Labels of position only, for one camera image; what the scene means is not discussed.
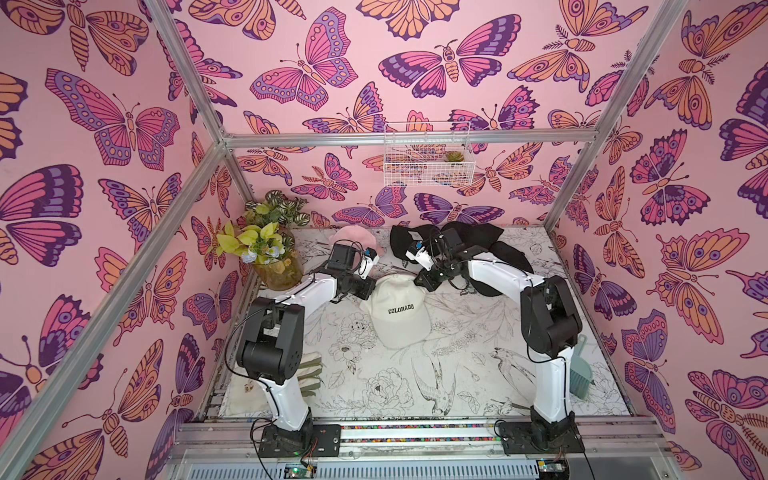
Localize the pink cap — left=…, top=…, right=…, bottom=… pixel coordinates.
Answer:
left=329, top=225, right=385, bottom=255

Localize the white Colorado cap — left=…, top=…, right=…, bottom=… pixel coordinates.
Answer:
left=360, top=274, right=432, bottom=350

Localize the black cap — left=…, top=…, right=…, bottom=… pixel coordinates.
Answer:
left=470, top=241, right=534, bottom=297
left=441, top=221, right=504, bottom=250
left=389, top=225, right=436, bottom=264

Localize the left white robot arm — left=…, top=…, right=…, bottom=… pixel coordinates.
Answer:
left=235, top=240, right=379, bottom=434

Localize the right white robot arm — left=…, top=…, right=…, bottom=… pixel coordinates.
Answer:
left=405, top=229, right=583, bottom=452

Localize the black cap back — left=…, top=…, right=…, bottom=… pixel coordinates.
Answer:
left=441, top=221, right=504, bottom=250

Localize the amber vase with flowers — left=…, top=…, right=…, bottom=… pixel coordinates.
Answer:
left=216, top=190, right=310, bottom=291

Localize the small green succulent plant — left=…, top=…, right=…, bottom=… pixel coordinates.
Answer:
left=445, top=151, right=464, bottom=163

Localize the green dustpan brush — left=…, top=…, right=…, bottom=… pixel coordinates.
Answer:
left=569, top=334, right=593, bottom=400

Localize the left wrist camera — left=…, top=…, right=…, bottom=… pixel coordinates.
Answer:
left=356, top=248, right=379, bottom=280

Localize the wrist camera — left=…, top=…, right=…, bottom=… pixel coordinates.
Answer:
left=356, top=248, right=379, bottom=280
left=405, top=240, right=434, bottom=271

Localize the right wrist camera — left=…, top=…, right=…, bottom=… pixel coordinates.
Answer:
left=405, top=240, right=434, bottom=271

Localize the white wire basket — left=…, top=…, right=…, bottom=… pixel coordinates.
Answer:
left=381, top=129, right=476, bottom=189

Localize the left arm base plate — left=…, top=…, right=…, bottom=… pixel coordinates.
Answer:
left=257, top=416, right=341, bottom=458

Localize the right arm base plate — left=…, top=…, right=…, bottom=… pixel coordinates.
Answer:
left=493, top=415, right=585, bottom=455

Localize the aluminium front rail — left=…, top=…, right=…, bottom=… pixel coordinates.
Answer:
left=170, top=416, right=669, bottom=461

